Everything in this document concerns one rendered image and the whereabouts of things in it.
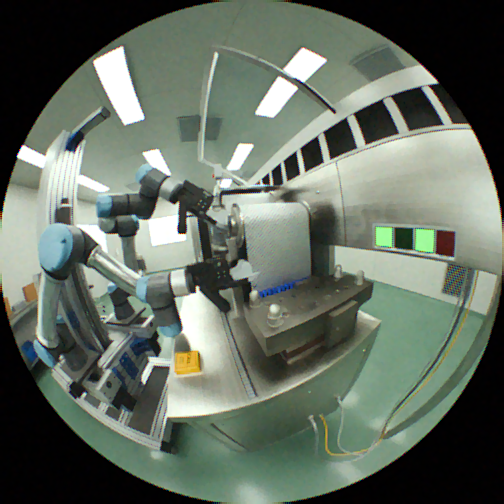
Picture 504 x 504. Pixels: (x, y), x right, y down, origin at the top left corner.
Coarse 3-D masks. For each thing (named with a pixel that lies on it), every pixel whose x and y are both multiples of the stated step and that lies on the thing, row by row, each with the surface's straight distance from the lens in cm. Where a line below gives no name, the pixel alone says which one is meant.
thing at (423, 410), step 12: (492, 300) 73; (492, 312) 72; (492, 324) 74; (480, 336) 75; (480, 348) 78; (468, 360) 80; (456, 372) 85; (444, 384) 94; (456, 384) 88; (432, 396) 102; (444, 396) 94; (420, 408) 108; (432, 408) 101; (408, 420) 113; (396, 432) 128
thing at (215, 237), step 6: (216, 198) 149; (216, 204) 147; (210, 228) 144; (198, 234) 144; (210, 234) 144; (216, 234) 145; (222, 234) 145; (198, 240) 144; (210, 240) 145; (216, 240) 145; (222, 240) 146; (198, 246) 145; (198, 252) 191; (198, 258) 169
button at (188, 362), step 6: (180, 354) 48; (186, 354) 47; (192, 354) 46; (198, 354) 46; (180, 360) 46; (186, 360) 45; (192, 360) 45; (198, 360) 44; (174, 366) 45; (180, 366) 45; (186, 366) 44; (192, 366) 43; (198, 366) 43; (180, 372) 45; (186, 372) 45; (192, 372) 44
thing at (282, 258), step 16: (256, 240) 43; (272, 240) 46; (288, 240) 49; (304, 240) 53; (256, 256) 44; (272, 256) 46; (288, 256) 49; (304, 256) 53; (272, 272) 47; (288, 272) 51; (304, 272) 55; (256, 288) 47
